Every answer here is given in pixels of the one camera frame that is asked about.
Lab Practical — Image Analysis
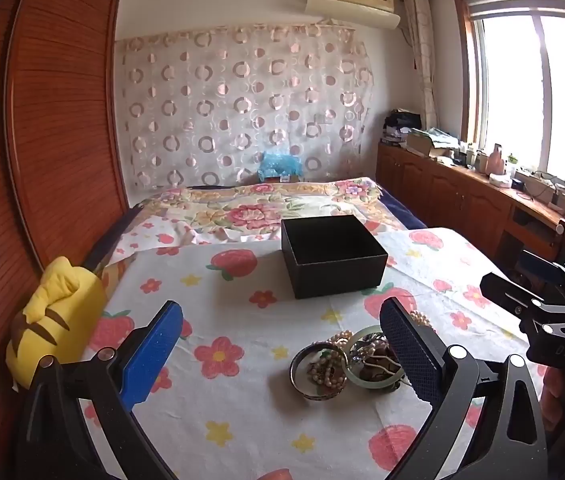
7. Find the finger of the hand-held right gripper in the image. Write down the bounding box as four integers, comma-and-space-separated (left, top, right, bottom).
479, 271, 565, 335
518, 249, 565, 307

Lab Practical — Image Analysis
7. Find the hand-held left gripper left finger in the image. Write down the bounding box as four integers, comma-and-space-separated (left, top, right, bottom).
15, 300, 186, 480

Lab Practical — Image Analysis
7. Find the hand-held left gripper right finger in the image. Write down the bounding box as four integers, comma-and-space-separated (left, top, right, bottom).
379, 296, 548, 480

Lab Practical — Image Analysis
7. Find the green jade bangle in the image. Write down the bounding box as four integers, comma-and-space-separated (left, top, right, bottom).
342, 326, 406, 390

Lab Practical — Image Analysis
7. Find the dark metal bangle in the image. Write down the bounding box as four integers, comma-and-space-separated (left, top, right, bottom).
289, 342, 350, 402

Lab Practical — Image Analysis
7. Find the black cardboard box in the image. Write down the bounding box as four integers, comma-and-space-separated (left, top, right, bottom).
281, 214, 389, 300

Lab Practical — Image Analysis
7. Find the wooden chair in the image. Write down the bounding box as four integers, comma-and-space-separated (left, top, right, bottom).
502, 219, 565, 281

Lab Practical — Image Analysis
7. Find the strawberry flower bed sheet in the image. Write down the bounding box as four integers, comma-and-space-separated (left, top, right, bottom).
77, 227, 548, 480

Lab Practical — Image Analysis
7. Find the yellow plush toy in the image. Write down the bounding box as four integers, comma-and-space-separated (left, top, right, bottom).
5, 256, 108, 391

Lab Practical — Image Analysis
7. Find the wooden cabinet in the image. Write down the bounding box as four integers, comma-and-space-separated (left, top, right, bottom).
376, 140, 565, 281

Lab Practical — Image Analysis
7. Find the pink bottle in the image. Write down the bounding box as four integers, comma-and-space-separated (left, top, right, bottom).
487, 143, 506, 176

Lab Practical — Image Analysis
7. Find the stack of books and papers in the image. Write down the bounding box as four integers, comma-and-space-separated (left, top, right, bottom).
405, 127, 457, 159

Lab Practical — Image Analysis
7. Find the wooden framed window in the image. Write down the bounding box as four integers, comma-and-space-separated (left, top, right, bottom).
452, 0, 565, 201

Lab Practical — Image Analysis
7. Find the floral blanket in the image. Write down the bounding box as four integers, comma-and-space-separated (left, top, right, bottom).
112, 177, 413, 261

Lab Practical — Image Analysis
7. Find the pile of dark clothes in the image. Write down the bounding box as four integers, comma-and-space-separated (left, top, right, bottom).
383, 109, 423, 143

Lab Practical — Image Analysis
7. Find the blue plastic bag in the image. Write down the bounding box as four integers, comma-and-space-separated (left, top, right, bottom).
257, 151, 303, 183

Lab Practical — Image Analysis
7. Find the patterned window curtain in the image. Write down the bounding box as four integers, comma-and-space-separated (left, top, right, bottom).
402, 0, 440, 133

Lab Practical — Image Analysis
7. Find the wooden wardrobe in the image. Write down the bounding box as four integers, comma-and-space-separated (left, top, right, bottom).
0, 0, 130, 461

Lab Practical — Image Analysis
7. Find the white air deflector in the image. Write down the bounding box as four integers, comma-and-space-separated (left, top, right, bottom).
305, 0, 402, 30

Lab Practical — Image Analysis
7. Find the circle patterned wall cloth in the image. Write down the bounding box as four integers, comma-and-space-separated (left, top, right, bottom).
115, 22, 375, 192

